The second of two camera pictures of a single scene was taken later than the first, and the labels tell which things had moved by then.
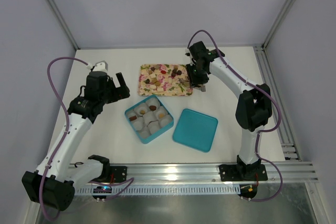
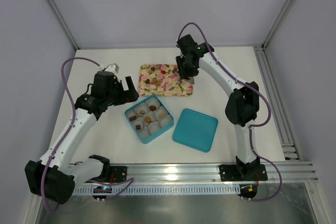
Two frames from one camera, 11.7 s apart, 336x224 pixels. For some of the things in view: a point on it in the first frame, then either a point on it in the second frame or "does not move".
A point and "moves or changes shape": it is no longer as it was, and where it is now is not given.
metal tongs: (200, 87) moves or changes shape
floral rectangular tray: (164, 80) does not move
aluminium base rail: (200, 179) does not move
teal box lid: (196, 129) does not move
